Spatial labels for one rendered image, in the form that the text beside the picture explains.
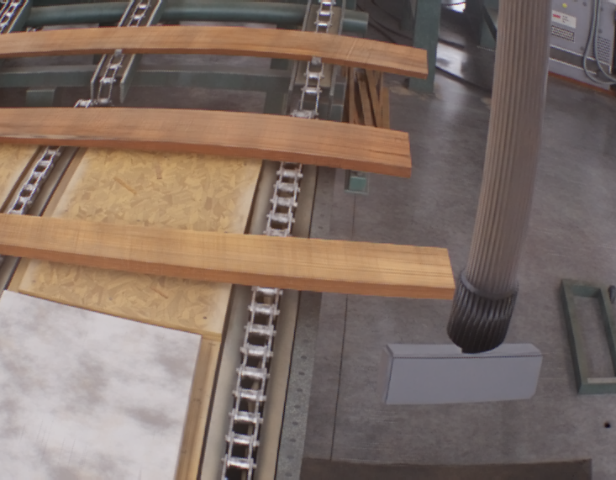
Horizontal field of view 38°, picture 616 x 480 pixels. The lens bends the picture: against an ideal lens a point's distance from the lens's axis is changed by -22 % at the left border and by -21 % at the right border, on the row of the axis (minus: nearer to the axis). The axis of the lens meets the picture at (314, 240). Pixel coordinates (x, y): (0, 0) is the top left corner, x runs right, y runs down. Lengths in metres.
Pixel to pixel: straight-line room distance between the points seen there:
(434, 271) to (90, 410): 0.80
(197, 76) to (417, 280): 1.27
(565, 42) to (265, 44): 3.57
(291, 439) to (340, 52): 1.54
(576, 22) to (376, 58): 3.44
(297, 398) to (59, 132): 1.07
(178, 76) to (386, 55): 0.62
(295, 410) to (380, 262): 0.43
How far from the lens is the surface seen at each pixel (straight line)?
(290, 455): 1.65
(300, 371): 1.84
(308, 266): 2.02
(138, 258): 1.99
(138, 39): 3.06
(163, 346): 1.83
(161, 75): 3.10
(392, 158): 2.46
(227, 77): 3.07
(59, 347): 1.81
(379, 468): 2.85
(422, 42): 5.21
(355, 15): 3.34
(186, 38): 3.03
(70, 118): 2.61
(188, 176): 2.38
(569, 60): 6.32
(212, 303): 1.97
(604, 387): 3.33
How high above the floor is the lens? 1.93
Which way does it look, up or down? 30 degrees down
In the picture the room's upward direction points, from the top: 8 degrees clockwise
